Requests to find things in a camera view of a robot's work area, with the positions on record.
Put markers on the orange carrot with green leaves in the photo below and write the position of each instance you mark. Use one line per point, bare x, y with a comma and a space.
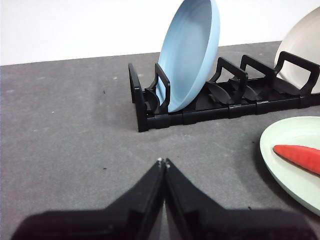
300, 156

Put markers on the blue plate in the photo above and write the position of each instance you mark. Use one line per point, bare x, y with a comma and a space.
187, 55

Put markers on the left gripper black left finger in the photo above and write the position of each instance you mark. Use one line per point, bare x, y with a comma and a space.
125, 222

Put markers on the black plate rack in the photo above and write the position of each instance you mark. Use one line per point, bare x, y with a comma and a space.
205, 116

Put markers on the beige plate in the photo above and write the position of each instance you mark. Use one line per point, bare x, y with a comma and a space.
300, 37

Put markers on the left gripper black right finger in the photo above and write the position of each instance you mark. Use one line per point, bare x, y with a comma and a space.
212, 225

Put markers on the green plate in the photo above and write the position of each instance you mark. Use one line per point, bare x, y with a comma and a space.
295, 190

